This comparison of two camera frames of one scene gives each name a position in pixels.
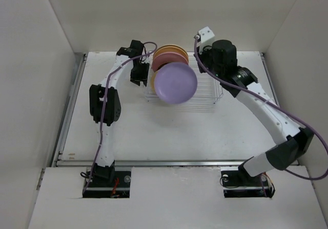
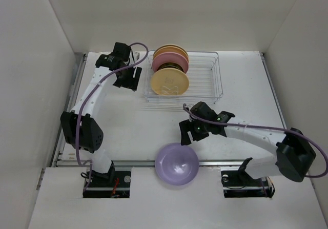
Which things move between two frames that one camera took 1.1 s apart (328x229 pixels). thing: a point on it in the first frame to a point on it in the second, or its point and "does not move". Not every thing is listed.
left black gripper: x=137 y=79 to x=131 y=83
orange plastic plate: x=171 y=48 does not move
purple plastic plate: x=175 y=82 to x=177 y=164
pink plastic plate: x=166 y=57 does not move
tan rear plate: x=171 y=45 does not move
